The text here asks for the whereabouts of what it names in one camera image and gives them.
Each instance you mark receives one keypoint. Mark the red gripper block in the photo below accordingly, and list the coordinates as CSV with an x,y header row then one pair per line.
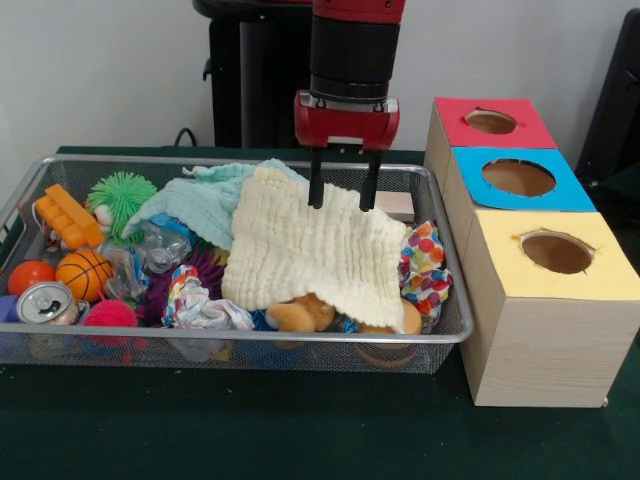
x,y
345,122

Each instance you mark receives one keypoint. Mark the cream muslin cloth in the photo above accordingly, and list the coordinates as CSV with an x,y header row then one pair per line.
x,y
310,260

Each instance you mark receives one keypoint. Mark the brown plush toy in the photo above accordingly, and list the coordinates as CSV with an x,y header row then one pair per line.
x,y
300,312

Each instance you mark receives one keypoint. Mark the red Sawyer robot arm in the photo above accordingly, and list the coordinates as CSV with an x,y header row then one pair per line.
x,y
350,50

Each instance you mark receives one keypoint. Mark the wooden box with three holes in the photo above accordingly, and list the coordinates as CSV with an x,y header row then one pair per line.
x,y
550,340

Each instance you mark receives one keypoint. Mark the plain wooden cube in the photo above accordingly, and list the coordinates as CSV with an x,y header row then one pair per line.
x,y
395,205

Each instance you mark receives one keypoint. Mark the crumpled polka dot paper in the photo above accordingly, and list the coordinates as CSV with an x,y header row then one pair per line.
x,y
425,265

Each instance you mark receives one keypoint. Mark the mint green muslin cloth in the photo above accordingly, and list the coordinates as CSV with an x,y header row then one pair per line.
x,y
200,205

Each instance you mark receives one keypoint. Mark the crumpled white printed paper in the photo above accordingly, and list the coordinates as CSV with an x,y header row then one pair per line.
x,y
200,310

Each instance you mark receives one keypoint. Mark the green spiky rubber ball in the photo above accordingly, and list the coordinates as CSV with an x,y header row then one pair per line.
x,y
122,200

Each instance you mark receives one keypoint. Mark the dark green tablecloth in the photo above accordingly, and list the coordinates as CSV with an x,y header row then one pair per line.
x,y
250,425

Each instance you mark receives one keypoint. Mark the pink spiky rubber ball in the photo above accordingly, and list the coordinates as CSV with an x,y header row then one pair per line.
x,y
110,315

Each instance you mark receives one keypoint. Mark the small orange basketball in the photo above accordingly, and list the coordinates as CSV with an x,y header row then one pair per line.
x,y
82,275

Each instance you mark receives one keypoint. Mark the orange toy building brick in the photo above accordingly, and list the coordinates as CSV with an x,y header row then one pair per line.
x,y
67,217

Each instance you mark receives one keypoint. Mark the black flat panel stand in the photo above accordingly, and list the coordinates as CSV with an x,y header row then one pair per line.
x,y
615,100

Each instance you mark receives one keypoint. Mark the silver drink can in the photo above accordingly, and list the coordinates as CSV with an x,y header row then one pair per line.
x,y
45,302

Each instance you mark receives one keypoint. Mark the smooth orange-red ball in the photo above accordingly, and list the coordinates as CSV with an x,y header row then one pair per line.
x,y
30,277

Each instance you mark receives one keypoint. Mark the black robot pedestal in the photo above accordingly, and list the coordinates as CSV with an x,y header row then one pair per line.
x,y
260,75

